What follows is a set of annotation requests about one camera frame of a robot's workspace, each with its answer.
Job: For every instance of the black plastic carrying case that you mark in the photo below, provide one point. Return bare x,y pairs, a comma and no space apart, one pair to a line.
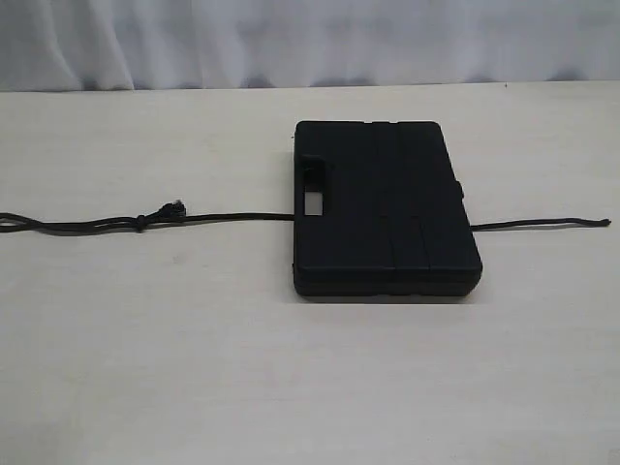
378,210

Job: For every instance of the white backdrop curtain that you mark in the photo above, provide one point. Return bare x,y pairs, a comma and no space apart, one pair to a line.
137,45

